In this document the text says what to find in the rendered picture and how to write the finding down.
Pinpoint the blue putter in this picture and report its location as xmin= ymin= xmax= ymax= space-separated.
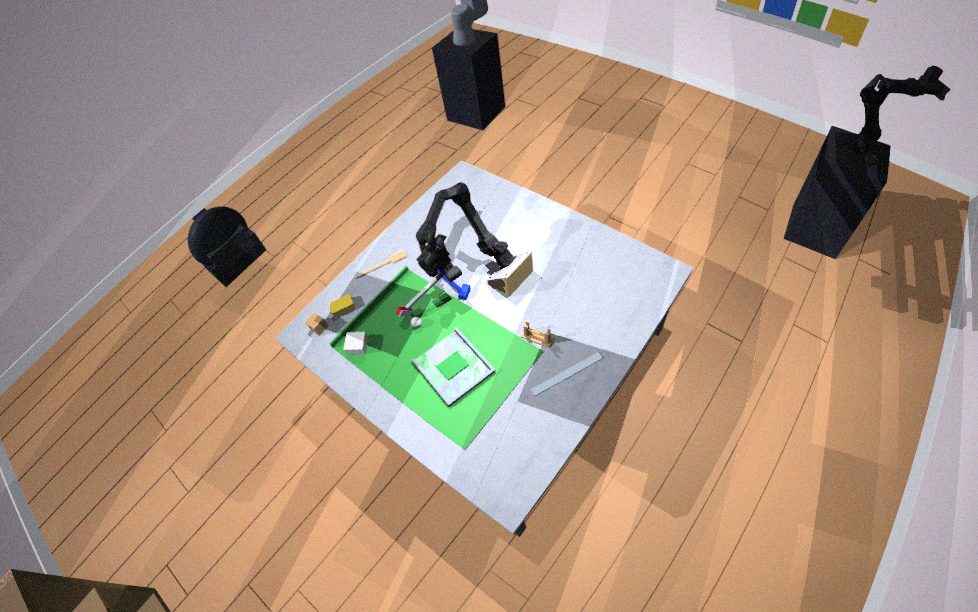
xmin=443 ymin=276 xmax=471 ymax=300

